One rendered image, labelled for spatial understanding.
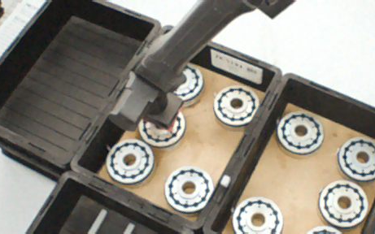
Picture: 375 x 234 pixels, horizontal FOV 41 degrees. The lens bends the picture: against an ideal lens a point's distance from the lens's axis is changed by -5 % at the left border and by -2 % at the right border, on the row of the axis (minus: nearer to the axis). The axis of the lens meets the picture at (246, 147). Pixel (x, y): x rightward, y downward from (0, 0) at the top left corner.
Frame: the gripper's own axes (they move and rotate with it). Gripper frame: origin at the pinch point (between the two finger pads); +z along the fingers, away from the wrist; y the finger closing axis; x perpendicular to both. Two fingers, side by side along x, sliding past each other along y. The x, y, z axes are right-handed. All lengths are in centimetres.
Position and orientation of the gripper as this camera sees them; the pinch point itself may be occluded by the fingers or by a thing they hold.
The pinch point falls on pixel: (160, 123)
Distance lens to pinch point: 112.7
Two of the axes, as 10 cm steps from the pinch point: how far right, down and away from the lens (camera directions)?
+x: 4.3, -8.2, 3.8
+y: 9.0, 3.9, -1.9
